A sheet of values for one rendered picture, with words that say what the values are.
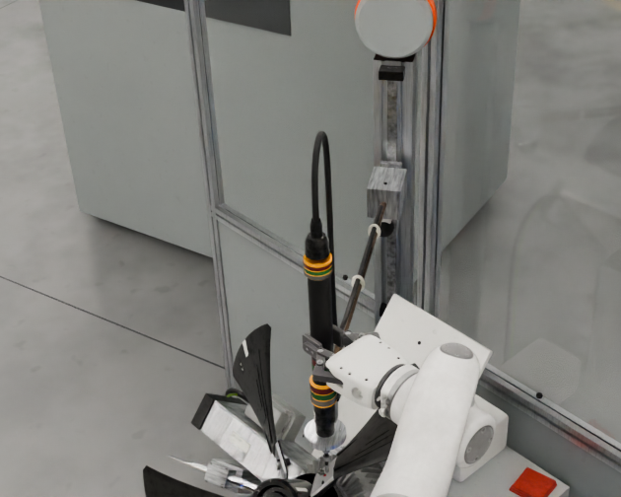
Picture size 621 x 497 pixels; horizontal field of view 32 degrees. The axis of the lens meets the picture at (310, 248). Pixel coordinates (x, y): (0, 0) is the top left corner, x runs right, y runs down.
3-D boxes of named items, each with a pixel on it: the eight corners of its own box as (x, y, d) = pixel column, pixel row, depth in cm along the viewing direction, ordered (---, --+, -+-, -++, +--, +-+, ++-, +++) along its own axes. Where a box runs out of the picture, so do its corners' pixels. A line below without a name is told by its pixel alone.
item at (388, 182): (375, 193, 233) (375, 160, 228) (407, 196, 231) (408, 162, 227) (367, 220, 225) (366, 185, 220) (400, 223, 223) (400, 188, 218)
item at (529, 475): (526, 469, 251) (527, 463, 250) (557, 485, 247) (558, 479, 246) (508, 490, 246) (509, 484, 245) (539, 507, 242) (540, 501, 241)
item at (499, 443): (456, 414, 267) (457, 381, 261) (508, 448, 257) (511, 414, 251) (408, 449, 258) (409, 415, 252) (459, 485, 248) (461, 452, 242)
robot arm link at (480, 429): (396, 377, 153) (385, 430, 157) (468, 423, 145) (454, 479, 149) (435, 360, 158) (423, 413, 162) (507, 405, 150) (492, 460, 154)
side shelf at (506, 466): (449, 417, 271) (450, 408, 269) (568, 496, 248) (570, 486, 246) (381, 466, 258) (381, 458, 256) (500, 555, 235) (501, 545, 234)
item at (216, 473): (211, 481, 227) (216, 462, 227) (232, 489, 223) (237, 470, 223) (203, 480, 225) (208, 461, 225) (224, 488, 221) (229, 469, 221)
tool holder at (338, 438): (311, 410, 186) (310, 367, 181) (352, 415, 185) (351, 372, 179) (300, 448, 179) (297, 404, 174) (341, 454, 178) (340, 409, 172)
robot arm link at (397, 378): (387, 435, 158) (373, 424, 160) (428, 404, 162) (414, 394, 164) (387, 391, 153) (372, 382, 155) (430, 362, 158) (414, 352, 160)
